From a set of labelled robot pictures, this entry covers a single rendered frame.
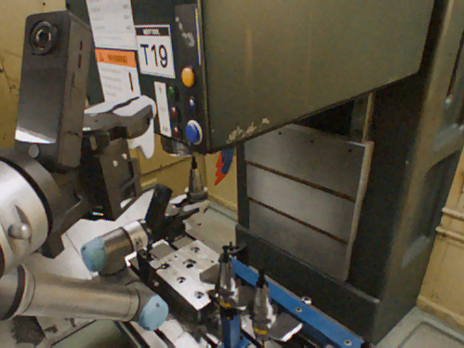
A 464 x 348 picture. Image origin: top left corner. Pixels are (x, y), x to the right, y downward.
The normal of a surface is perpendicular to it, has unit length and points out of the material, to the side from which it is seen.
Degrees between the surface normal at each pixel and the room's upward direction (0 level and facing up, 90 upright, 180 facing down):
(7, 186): 49
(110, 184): 90
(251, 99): 90
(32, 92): 61
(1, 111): 90
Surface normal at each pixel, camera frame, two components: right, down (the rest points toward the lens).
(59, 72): -0.41, 0.00
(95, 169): -0.38, 0.49
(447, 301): -0.79, 0.37
